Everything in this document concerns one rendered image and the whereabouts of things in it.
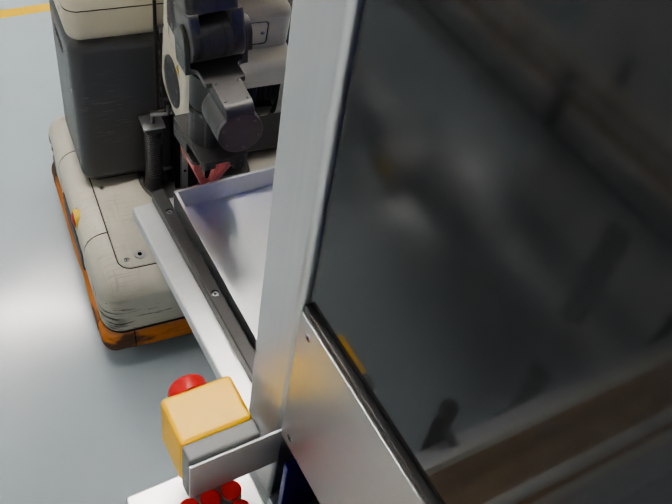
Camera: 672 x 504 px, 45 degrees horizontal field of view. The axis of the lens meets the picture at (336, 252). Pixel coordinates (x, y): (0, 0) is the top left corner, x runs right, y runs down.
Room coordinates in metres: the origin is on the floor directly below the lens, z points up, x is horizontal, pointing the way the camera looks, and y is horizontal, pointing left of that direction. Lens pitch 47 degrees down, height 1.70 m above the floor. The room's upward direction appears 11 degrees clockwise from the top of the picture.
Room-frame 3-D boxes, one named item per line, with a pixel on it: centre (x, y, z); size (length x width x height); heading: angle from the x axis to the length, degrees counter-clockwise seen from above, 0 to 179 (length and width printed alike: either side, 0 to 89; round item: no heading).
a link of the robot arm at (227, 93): (0.79, 0.17, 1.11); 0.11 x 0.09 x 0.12; 34
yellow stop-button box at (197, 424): (0.39, 0.09, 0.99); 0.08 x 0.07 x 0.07; 37
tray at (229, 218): (0.73, 0.03, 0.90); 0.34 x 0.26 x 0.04; 37
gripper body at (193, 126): (0.82, 0.19, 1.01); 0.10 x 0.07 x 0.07; 37
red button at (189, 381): (0.43, 0.11, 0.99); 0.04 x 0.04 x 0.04; 37
